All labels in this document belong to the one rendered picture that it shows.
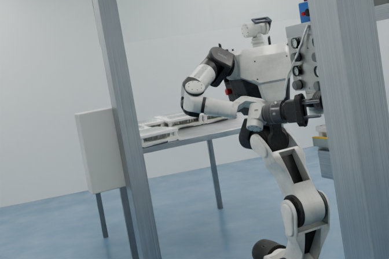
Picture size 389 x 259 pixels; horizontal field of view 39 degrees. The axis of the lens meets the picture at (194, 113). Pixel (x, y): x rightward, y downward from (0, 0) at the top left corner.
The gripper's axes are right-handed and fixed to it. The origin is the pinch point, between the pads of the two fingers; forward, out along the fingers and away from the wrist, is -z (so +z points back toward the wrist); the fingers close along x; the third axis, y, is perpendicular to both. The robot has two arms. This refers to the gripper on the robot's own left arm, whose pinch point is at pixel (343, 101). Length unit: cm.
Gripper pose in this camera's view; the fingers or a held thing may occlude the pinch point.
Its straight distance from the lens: 217.8
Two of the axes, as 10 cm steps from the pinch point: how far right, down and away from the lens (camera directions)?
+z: -2.7, -0.5, 9.6
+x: 1.6, 9.8, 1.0
